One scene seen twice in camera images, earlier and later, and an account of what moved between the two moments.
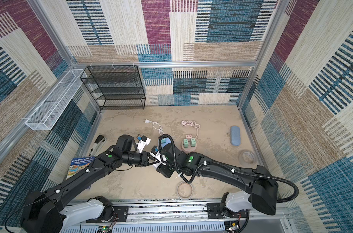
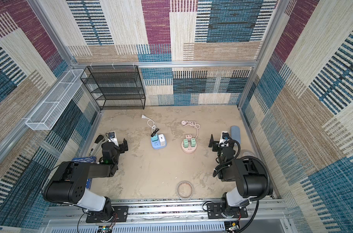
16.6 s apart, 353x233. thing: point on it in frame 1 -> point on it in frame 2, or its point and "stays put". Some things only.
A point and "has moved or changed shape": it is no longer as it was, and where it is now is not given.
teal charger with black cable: (166, 141) -> (154, 135)
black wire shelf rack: (115, 87) stays put
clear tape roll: (184, 191) stays put
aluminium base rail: (184, 218) stays put
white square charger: (155, 166) has moved or changed shape
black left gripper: (145, 158) -> (121, 148)
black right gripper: (162, 169) -> (214, 143)
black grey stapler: (98, 143) stays put
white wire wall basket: (46, 114) stays put
